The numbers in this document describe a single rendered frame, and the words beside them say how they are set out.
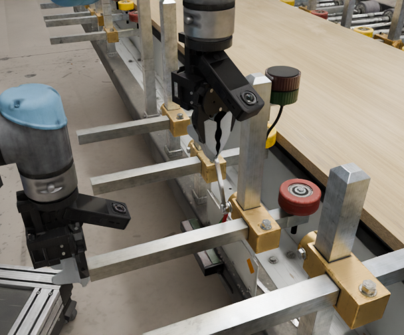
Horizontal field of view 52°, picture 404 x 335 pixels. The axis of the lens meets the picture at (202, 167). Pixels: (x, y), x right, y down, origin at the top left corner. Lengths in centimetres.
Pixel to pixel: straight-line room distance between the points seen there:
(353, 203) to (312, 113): 62
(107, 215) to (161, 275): 122
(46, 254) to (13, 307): 95
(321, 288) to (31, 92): 45
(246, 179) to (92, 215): 29
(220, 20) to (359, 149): 52
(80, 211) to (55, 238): 5
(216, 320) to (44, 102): 34
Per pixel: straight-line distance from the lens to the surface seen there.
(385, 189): 90
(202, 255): 97
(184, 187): 117
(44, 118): 56
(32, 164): 59
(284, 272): 106
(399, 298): 88
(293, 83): 72
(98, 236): 210
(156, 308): 177
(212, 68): 62
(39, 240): 67
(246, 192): 80
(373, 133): 110
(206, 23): 61
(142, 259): 76
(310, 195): 82
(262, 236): 78
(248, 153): 75
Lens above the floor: 139
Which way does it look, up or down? 33 degrees down
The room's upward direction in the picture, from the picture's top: straight up
